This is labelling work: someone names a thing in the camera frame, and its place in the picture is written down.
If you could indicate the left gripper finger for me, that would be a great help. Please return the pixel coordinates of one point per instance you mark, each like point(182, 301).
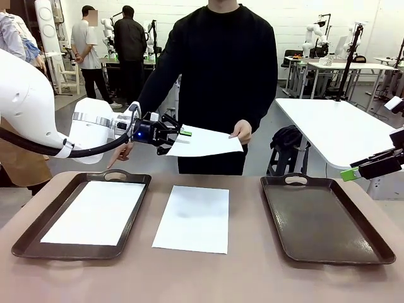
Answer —
point(165, 145)
point(172, 126)

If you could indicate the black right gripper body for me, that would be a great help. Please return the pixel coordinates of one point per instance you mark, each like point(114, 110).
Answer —
point(399, 139)

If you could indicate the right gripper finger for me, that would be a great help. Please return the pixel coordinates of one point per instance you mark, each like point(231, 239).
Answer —
point(382, 168)
point(378, 157)

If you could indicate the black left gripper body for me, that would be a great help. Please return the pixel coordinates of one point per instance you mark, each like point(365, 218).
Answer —
point(148, 132)

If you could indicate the white A4 paper sheet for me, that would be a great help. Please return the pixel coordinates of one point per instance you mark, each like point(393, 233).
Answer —
point(192, 221)
point(94, 211)
point(208, 143)

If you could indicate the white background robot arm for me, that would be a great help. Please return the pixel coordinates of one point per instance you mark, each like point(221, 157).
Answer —
point(311, 38)
point(351, 39)
point(148, 34)
point(107, 28)

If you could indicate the person's right forearm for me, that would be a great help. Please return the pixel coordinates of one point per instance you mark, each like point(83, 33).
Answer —
point(148, 98)

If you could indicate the person's left forearm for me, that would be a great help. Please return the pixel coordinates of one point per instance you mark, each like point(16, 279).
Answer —
point(263, 110)

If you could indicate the person's right hand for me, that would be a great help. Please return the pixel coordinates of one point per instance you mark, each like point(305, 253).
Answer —
point(124, 153)

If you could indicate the person's left hand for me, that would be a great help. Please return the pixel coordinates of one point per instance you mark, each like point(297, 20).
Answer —
point(243, 131)

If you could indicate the large white table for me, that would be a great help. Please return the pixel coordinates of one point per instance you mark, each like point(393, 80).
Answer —
point(331, 126)

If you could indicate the person in black sweater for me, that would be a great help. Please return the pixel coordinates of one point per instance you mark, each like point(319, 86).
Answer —
point(221, 79)

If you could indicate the long white desk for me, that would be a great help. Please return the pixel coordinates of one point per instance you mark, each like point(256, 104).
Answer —
point(372, 66)

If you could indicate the brown plastic serving tray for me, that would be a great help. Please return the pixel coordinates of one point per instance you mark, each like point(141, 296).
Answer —
point(318, 221)
point(63, 252)

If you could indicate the black tripod pole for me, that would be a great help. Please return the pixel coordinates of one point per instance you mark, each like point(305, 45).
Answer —
point(348, 67)

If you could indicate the black cloth bundle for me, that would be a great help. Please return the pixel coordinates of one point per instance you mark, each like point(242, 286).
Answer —
point(288, 135)

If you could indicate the black step stool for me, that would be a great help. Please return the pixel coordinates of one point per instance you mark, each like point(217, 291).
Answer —
point(284, 162)

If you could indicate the man in black clothes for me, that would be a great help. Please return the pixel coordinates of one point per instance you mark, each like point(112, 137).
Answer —
point(129, 38)

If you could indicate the white wooden chair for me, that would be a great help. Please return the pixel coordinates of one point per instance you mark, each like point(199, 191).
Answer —
point(69, 75)

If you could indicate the computer monitor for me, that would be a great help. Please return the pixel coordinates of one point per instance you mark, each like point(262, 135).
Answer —
point(341, 45)

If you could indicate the man in white T-shirt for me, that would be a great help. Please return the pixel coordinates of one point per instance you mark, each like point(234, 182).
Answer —
point(85, 41)

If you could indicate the black office chair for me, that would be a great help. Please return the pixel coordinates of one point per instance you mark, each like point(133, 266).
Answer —
point(290, 55)

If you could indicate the white tower air conditioner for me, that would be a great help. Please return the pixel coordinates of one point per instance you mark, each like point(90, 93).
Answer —
point(47, 28)

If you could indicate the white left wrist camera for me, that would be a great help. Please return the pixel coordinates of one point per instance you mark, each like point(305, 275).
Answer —
point(153, 116)

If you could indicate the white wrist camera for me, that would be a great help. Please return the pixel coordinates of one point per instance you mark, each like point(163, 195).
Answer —
point(153, 116)
point(394, 103)

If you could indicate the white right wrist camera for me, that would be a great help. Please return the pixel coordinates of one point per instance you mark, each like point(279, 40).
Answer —
point(394, 103)

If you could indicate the black camera pole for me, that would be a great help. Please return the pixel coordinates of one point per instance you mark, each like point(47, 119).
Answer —
point(154, 31)

